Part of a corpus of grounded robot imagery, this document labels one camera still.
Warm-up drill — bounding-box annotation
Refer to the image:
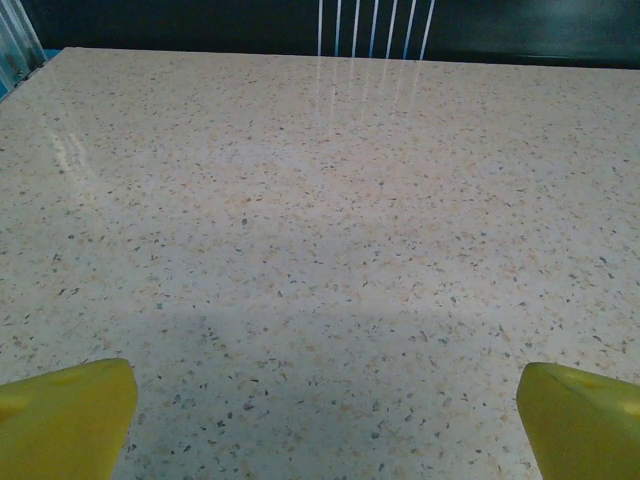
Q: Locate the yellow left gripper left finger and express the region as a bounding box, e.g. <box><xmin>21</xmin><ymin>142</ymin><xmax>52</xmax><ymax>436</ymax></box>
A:
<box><xmin>0</xmin><ymin>357</ymin><xmax>139</xmax><ymax>480</ymax></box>

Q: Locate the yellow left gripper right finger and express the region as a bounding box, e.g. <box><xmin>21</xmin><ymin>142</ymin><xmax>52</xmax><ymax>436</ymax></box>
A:
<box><xmin>516</xmin><ymin>362</ymin><xmax>640</xmax><ymax>480</ymax></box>

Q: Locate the aluminium frame post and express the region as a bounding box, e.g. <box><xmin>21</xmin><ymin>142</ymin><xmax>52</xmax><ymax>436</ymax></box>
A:
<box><xmin>0</xmin><ymin>0</ymin><xmax>49</xmax><ymax>94</ymax></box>

